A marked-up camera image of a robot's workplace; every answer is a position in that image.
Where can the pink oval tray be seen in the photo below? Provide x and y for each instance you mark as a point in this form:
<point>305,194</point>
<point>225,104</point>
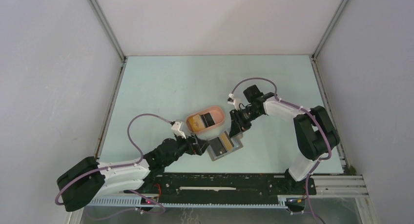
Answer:
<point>218,115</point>

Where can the right controller board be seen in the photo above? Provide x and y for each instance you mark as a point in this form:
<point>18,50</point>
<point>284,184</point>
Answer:
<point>296,202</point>

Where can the yellow credit card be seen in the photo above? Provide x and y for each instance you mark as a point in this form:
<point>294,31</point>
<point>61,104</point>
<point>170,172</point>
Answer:
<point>196,122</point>

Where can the grey card holder wallet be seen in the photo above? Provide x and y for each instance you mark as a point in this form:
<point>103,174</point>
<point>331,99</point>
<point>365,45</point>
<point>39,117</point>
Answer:
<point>231,145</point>

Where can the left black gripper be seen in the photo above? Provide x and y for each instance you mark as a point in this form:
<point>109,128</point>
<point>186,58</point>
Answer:
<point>198,147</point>

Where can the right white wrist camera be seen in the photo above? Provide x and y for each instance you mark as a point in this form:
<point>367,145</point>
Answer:
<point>236,102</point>

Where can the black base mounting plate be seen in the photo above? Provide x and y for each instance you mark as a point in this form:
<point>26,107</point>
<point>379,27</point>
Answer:
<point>215,198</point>

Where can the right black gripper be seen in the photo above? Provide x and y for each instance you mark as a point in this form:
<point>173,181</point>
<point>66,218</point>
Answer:
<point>237,123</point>

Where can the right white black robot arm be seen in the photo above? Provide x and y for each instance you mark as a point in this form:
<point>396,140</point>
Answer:
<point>315,133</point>

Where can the left controller board red led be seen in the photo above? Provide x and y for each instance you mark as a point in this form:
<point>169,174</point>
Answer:
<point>150,201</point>

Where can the aluminium frame rail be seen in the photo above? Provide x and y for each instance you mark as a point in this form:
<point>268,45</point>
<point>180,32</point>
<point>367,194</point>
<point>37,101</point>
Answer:
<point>339,187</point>

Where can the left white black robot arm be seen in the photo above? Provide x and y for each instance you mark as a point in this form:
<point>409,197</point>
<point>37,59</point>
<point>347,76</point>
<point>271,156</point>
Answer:
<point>90,179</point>

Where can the black credit card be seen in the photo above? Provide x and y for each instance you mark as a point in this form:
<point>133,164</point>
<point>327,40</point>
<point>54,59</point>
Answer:
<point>208,119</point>

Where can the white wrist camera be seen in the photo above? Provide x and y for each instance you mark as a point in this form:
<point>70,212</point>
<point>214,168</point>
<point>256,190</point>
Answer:
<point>236,102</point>
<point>177,128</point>

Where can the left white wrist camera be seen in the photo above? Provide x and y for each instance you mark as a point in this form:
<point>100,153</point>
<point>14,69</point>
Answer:
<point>177,128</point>

